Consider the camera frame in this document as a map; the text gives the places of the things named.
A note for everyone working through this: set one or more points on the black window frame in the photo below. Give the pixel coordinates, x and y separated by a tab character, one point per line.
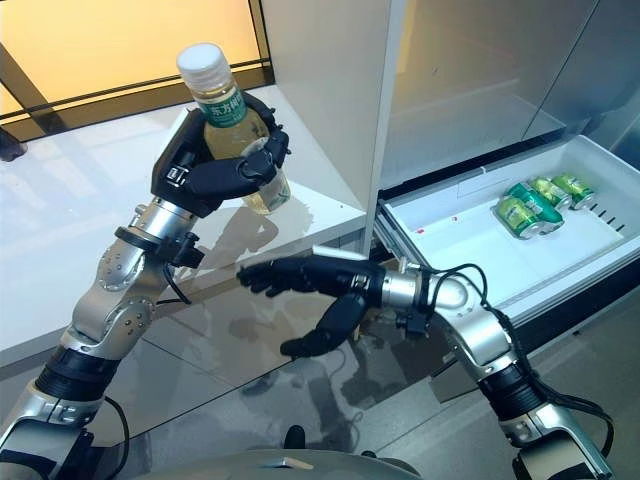
261	50

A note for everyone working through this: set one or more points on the tea bottle with green label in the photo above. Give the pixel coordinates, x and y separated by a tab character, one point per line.
225	116

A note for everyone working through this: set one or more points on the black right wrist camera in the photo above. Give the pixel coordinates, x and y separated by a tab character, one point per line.
412	325

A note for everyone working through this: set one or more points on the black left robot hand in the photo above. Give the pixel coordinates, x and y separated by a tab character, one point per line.
175	175

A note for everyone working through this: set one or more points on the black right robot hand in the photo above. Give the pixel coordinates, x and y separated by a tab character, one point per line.
330	280

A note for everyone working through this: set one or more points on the white tall cabinet panel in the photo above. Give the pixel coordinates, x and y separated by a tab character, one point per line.
325	100

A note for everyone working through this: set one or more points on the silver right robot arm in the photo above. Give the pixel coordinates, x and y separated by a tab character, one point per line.
480	340

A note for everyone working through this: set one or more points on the small dark object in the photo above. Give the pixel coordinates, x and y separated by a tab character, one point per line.
11	146

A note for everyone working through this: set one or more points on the white fridge drawer steel front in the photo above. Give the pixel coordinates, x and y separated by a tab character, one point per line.
475	250

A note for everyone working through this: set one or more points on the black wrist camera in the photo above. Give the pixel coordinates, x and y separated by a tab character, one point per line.
412	325
190	250

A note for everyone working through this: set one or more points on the stainless steel fridge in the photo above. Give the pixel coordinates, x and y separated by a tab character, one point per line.
450	100

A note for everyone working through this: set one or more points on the grey robot torso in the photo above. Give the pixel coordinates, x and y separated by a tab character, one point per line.
270	465

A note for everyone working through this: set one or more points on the white counter cabinet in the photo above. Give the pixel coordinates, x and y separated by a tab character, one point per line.
75	210

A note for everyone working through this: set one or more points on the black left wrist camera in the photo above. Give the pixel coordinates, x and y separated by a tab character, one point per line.
190	250

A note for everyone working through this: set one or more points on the green drink can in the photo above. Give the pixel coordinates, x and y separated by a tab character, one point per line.
547	189
512	212
542	210
572	187

